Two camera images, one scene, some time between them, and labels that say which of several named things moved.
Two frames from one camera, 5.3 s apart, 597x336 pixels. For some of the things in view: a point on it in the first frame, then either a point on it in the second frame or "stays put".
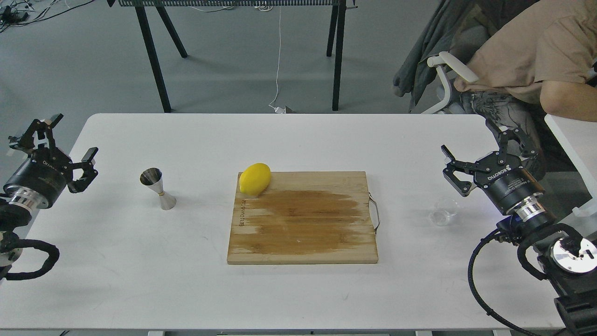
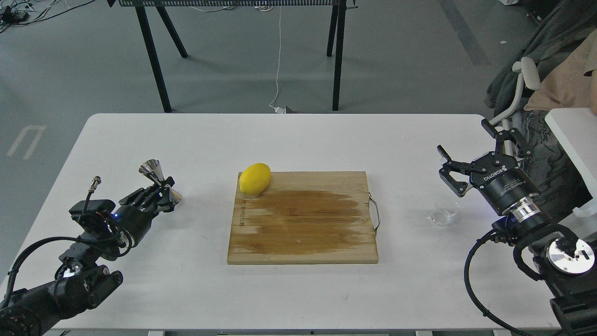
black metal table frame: [337, 13] stays put
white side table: [580, 136] stays put
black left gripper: [43, 178] to [135, 219]
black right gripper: [501, 174] stays put
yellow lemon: [254, 178] stays put
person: [542, 58] to [568, 81]
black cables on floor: [16, 13] stays put
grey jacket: [455, 27] to [561, 23]
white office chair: [447, 59] to [528, 72]
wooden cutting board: [304, 217] stays put
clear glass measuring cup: [444, 207] stays put
